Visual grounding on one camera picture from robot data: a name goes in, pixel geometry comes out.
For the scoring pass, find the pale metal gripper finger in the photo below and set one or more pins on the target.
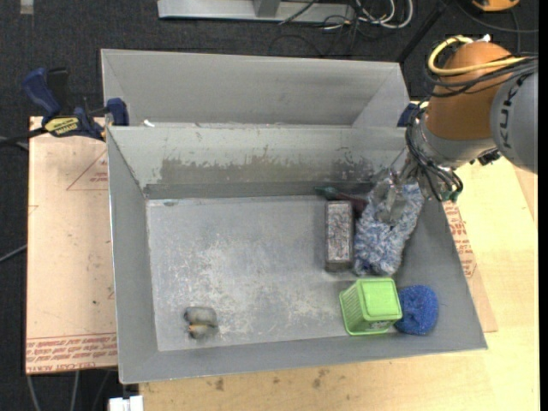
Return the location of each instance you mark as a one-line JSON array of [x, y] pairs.
[[401, 207], [383, 200]]

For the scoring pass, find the blue and white fluffy cloth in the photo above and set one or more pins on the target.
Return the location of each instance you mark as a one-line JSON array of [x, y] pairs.
[[381, 242]]

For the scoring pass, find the grey speckled flat block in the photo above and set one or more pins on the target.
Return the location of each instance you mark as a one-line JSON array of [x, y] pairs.
[[339, 234]]

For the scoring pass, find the green plastic basket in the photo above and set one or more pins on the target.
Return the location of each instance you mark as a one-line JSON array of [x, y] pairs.
[[372, 304]]

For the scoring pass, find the blue round scrubber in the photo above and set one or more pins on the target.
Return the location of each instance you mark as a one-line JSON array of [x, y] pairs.
[[418, 311]]

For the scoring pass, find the grey metal bin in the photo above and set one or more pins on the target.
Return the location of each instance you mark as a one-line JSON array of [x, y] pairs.
[[240, 255]]

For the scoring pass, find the brown cardboard board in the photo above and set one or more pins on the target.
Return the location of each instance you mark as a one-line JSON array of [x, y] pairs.
[[68, 251]]

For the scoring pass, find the black cylinder on white bracket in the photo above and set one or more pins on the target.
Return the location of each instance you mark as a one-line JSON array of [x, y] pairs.
[[489, 157]]

